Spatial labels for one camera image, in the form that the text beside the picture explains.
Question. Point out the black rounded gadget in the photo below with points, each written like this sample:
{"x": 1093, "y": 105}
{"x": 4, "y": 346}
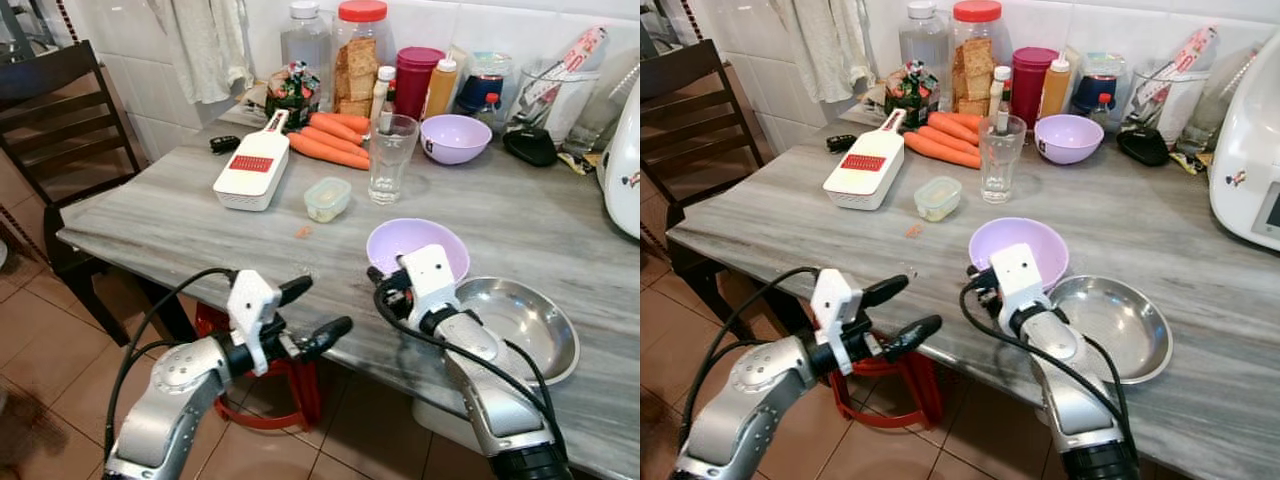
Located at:
{"x": 1143, "y": 147}
{"x": 530, "y": 147}

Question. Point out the small white-capped bottle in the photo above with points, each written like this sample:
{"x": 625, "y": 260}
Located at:
{"x": 1000, "y": 95}
{"x": 383, "y": 95}

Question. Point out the dark wooden chair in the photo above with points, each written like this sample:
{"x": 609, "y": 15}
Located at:
{"x": 690, "y": 130}
{"x": 60, "y": 130}

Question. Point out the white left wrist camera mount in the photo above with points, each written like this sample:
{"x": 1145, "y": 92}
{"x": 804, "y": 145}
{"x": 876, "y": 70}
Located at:
{"x": 252, "y": 300}
{"x": 835, "y": 300}

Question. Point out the grey-white hanging cloth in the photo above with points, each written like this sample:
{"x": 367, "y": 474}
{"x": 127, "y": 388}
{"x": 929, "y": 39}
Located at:
{"x": 825, "y": 45}
{"x": 205, "y": 45}

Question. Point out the white plastic bin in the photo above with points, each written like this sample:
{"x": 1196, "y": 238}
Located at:
{"x": 440, "y": 425}

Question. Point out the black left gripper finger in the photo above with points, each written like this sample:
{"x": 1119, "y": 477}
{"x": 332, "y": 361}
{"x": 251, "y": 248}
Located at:
{"x": 914, "y": 337}
{"x": 886, "y": 290}
{"x": 295, "y": 290}
{"x": 325, "y": 337}

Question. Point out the orange carrot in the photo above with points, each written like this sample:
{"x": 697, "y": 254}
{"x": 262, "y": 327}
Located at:
{"x": 328, "y": 152}
{"x": 348, "y": 123}
{"x": 940, "y": 151}
{"x": 946, "y": 138}
{"x": 332, "y": 138}
{"x": 960, "y": 123}

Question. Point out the clear container with blue contents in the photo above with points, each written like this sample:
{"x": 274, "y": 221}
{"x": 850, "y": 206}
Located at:
{"x": 1096, "y": 78}
{"x": 480, "y": 80}

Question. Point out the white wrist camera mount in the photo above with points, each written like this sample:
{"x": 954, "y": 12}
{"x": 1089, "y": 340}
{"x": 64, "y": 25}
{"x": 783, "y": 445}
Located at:
{"x": 1018, "y": 272}
{"x": 430, "y": 275}
{"x": 835, "y": 300}
{"x": 252, "y": 300}

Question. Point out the translucent plastic jug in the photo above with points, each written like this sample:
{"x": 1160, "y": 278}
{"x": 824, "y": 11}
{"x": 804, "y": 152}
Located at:
{"x": 612, "y": 105}
{"x": 1225, "y": 100}

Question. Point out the orange sauce bottle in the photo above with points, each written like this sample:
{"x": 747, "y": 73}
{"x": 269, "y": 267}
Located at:
{"x": 440, "y": 92}
{"x": 1055, "y": 92}

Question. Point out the white grater with red label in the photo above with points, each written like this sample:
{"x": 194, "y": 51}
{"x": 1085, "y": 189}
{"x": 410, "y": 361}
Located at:
{"x": 250, "y": 180}
{"x": 862, "y": 180}

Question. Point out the magenta plastic tumbler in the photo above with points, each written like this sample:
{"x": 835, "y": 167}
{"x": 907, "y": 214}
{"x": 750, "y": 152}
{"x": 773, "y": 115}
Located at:
{"x": 1030, "y": 85}
{"x": 415, "y": 85}

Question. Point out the clear drinking glass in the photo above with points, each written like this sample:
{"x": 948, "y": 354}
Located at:
{"x": 1002, "y": 160}
{"x": 392, "y": 160}

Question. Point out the red and white packet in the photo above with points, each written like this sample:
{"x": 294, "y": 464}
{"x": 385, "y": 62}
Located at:
{"x": 585, "y": 45}
{"x": 1197, "y": 45}

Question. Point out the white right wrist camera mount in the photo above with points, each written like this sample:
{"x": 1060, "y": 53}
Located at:
{"x": 1018, "y": 272}
{"x": 430, "y": 275}

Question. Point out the small green-lidded plastic container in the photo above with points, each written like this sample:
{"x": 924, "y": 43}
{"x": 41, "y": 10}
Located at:
{"x": 327, "y": 200}
{"x": 937, "y": 199}

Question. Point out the packaged green and red vegetables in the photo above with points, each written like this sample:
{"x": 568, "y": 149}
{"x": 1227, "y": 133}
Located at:
{"x": 293, "y": 95}
{"x": 910, "y": 93}

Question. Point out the white kitchen cooking machine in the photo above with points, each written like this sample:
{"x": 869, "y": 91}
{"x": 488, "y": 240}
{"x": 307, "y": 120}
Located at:
{"x": 1245, "y": 150}
{"x": 625, "y": 170}

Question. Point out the clear plastic utensil container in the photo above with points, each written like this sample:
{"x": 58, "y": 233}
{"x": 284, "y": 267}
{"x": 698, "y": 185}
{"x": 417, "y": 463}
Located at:
{"x": 1170, "y": 110}
{"x": 560, "y": 110}

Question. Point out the clear jar with white lid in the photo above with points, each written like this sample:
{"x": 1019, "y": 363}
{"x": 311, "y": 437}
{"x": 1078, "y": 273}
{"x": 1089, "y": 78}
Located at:
{"x": 922, "y": 50}
{"x": 305, "y": 50}

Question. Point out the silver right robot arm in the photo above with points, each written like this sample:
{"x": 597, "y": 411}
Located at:
{"x": 1070, "y": 390}
{"x": 490, "y": 390}

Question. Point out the lilac plastic bowl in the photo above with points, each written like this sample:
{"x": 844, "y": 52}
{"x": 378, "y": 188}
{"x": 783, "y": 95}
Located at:
{"x": 455, "y": 140}
{"x": 420, "y": 235}
{"x": 1068, "y": 140}
{"x": 1020, "y": 232}

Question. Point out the red-lidded jar of crackers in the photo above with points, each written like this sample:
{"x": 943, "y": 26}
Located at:
{"x": 360, "y": 70}
{"x": 976, "y": 70}

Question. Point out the stainless steel bowl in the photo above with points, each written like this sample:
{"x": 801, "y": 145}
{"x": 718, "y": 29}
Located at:
{"x": 530, "y": 320}
{"x": 1120, "y": 320}

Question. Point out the small red-capped bottle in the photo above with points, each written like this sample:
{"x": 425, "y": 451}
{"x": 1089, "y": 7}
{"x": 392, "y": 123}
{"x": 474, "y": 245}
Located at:
{"x": 1103, "y": 110}
{"x": 489, "y": 110}

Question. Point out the red plastic stool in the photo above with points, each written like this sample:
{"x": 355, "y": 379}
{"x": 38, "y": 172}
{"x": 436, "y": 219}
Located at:
{"x": 925, "y": 395}
{"x": 305, "y": 395}

